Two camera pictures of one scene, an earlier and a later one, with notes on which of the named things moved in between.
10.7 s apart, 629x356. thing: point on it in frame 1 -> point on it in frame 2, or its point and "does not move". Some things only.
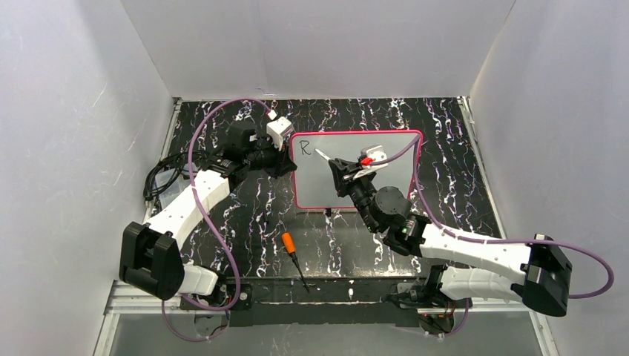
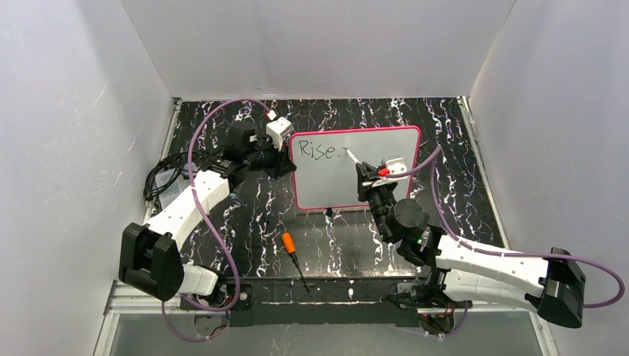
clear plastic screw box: (170, 182) does not move
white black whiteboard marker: (323, 155) -> (351, 156)
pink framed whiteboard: (311, 183) does not move
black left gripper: (274, 156) does not move
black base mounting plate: (325, 302) does not move
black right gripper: (347, 179) -> (369, 182)
